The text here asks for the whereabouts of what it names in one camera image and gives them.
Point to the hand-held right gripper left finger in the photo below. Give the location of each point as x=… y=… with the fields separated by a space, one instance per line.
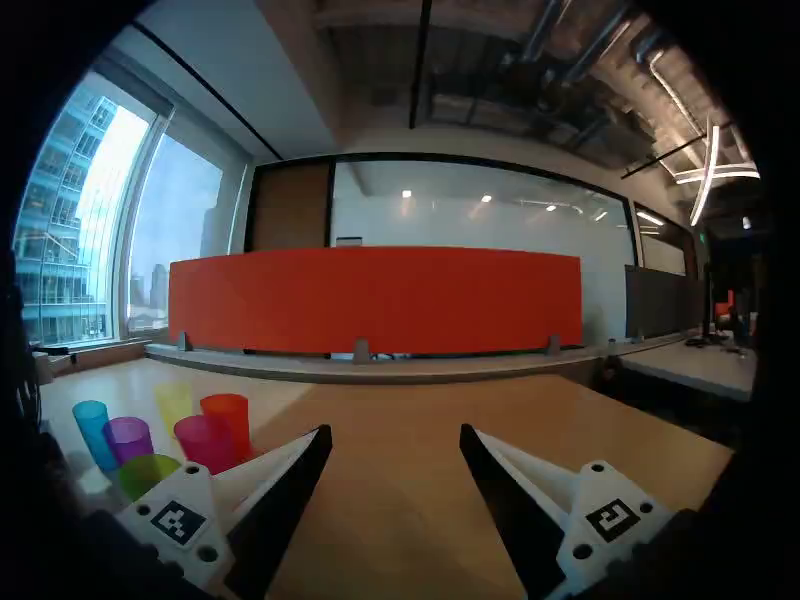
x=187 y=500

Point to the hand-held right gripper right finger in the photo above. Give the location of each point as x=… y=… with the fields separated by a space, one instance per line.
x=615 y=500

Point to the green plastic cup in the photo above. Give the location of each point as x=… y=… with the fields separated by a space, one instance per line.
x=145 y=475

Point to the pink plastic cup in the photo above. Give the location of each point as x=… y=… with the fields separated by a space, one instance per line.
x=203 y=444

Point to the purple plastic cup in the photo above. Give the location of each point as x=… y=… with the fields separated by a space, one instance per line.
x=130 y=437

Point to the orange plastic cup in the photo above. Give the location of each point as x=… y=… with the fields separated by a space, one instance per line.
x=230 y=419

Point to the yellow plastic cup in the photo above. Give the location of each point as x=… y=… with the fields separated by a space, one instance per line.
x=172 y=403

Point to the blue plastic cup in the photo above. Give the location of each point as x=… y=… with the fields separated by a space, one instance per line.
x=95 y=431

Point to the grey desk screen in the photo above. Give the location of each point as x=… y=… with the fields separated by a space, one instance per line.
x=662 y=303

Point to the red desk screen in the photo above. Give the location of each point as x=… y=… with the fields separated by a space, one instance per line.
x=375 y=300

